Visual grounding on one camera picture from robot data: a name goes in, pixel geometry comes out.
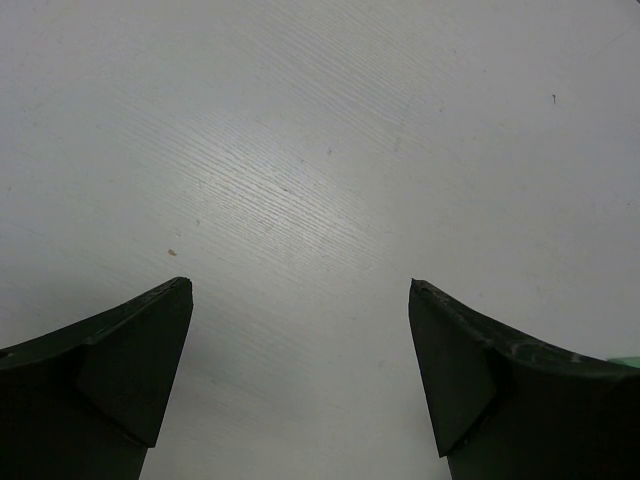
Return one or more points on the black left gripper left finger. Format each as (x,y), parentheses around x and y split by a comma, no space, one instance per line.
(87,401)

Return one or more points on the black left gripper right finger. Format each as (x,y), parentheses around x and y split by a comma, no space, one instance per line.
(506,405)

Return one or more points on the green cylinder block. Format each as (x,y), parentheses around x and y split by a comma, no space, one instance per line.
(627,361)

